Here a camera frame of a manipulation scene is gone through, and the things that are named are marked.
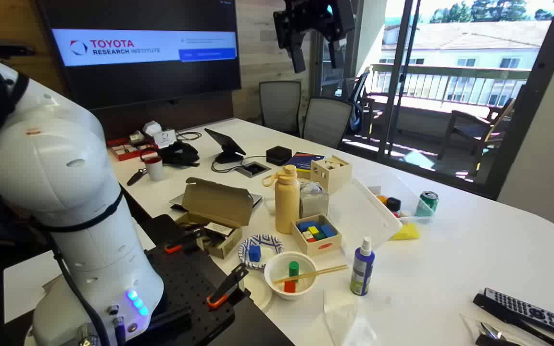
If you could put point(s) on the blue spray bottle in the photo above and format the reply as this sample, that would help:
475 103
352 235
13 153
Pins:
361 270

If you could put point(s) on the wooden shape sorter box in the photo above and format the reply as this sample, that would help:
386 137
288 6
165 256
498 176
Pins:
330 174

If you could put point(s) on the clear plastic bag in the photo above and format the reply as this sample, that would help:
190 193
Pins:
350 320

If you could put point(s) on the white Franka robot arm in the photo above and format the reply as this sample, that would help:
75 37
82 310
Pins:
65 166

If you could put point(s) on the green block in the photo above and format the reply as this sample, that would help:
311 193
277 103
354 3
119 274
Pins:
292 268

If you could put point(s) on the small black box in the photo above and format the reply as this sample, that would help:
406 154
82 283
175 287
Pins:
279 156

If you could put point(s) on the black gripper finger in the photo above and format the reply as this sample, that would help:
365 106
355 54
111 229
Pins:
332 54
296 56

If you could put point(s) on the white charger block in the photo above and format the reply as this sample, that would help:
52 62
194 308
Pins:
159 135

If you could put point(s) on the red block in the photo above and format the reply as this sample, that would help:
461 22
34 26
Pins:
288 285

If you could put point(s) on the clear plastic bin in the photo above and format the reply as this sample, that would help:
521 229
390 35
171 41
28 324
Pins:
369 214

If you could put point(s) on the black tablet on stand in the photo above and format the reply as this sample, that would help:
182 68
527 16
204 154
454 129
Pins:
225 145

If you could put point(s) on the open brown cardboard box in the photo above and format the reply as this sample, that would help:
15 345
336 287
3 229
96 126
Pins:
219 202

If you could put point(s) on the clear plastic container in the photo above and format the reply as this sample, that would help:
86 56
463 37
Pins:
313 201

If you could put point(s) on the black orange clamp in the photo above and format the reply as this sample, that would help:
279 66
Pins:
182 243
227 287

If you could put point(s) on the white bowl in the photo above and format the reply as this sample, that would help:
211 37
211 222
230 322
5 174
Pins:
288 276

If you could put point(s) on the blue block on plate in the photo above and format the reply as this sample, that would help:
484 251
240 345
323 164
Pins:
254 252

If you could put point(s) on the tan yellow water bottle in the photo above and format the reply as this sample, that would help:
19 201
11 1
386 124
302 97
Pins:
286 202

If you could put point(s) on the blue yellow textbook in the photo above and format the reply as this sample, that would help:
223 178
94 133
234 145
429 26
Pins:
304 160

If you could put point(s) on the yellow sponge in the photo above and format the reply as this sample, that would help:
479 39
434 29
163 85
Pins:
406 233

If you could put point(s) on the black round toy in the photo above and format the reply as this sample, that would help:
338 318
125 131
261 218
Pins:
392 204

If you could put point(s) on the black smartphone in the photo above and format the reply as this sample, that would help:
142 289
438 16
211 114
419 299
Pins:
252 168

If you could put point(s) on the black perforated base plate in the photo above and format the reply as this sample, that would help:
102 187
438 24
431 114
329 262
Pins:
186 281

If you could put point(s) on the black marker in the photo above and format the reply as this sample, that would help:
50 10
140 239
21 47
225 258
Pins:
134 178

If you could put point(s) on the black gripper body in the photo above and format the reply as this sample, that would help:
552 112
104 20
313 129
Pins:
315 20

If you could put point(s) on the outdoor patio chair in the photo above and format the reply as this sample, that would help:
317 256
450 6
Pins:
471 131

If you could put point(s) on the large wall monitor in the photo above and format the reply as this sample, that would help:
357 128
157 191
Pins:
142 51

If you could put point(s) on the yellow orange round toy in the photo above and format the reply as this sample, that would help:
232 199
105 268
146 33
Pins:
381 199

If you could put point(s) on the white cup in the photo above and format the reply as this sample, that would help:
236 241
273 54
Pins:
154 168

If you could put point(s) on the green drink can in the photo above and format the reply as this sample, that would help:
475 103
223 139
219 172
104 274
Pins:
427 204

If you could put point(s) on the black pouch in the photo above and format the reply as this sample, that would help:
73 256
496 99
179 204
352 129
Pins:
179 154

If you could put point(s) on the red tray box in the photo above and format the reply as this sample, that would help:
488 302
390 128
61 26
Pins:
125 149

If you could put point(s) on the black camera on stand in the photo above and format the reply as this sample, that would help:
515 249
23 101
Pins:
7 49

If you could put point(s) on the wooden box of coloured blocks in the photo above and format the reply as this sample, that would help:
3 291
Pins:
317 233

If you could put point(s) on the wooden stick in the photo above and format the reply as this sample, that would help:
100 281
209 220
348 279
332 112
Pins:
327 270

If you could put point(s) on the blue white patterned plate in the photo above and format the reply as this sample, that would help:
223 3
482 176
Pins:
265 243

